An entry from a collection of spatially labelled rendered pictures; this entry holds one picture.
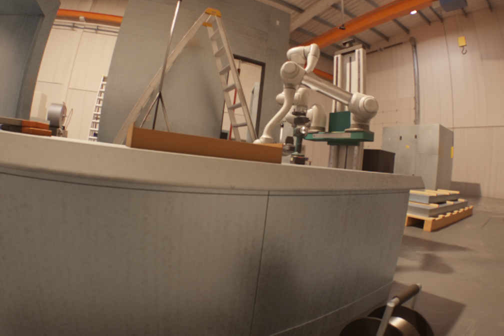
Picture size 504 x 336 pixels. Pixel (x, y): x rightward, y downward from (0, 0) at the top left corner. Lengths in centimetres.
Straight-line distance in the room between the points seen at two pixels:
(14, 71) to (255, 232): 160
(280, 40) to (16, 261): 415
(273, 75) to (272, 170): 342
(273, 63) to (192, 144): 348
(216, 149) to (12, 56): 150
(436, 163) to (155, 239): 736
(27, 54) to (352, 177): 177
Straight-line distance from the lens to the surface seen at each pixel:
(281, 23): 440
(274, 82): 394
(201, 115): 339
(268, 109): 380
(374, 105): 178
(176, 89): 337
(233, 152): 66
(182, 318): 69
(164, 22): 366
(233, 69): 289
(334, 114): 234
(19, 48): 181
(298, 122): 205
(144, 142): 59
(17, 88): 171
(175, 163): 49
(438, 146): 761
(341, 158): 233
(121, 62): 342
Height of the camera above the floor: 66
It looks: 3 degrees up
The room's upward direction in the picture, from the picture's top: 6 degrees clockwise
